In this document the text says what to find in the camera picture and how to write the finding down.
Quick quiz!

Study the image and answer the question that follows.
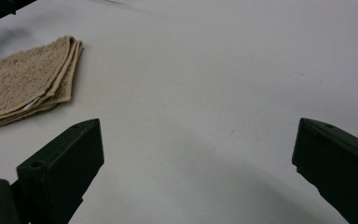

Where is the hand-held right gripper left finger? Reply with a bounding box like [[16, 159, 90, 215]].
[[16, 118, 105, 224]]

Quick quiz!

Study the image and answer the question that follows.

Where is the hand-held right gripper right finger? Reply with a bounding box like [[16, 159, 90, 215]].
[[291, 117, 358, 224]]

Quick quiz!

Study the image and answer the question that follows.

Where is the beige towel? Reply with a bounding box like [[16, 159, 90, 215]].
[[0, 35, 85, 133]]

